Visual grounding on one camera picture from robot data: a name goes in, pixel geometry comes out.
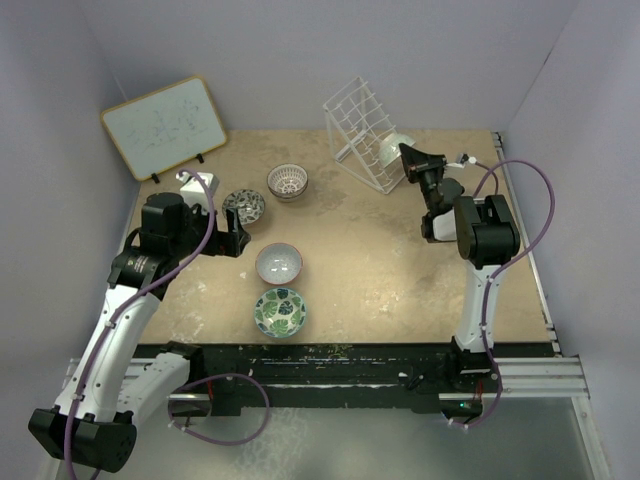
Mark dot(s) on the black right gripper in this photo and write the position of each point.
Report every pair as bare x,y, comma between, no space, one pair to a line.
414,160

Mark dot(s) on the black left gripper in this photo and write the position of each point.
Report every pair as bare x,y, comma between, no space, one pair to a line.
228,243

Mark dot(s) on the white green patterned bowl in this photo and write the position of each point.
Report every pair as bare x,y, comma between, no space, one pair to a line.
389,149

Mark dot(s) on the red rimmed dotted bowl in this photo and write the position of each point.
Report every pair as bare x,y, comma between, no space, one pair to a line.
279,263

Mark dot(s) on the white wire dish rack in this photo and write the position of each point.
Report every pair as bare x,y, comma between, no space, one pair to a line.
356,124

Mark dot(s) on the green leaf pattern bowl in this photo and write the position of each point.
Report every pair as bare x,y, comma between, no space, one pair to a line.
280,312

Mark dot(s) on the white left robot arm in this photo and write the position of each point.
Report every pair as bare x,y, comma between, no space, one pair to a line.
95,420

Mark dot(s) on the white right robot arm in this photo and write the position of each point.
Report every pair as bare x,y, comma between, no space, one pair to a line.
487,238

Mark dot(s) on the grey leaf pattern bowl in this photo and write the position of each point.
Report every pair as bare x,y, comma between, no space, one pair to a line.
249,204

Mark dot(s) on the white lattice pattern bowl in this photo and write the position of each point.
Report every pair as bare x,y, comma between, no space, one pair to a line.
287,182

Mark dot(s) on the wood framed whiteboard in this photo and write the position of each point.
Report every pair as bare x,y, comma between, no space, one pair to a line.
165,128

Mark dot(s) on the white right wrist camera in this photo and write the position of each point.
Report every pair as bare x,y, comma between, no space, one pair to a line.
462,160

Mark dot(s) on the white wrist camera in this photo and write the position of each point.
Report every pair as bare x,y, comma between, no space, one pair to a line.
462,160
193,192

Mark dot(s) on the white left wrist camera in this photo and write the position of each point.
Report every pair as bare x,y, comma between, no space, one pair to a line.
193,192

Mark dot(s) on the black aluminium mounting rail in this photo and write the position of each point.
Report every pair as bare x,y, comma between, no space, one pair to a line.
224,379

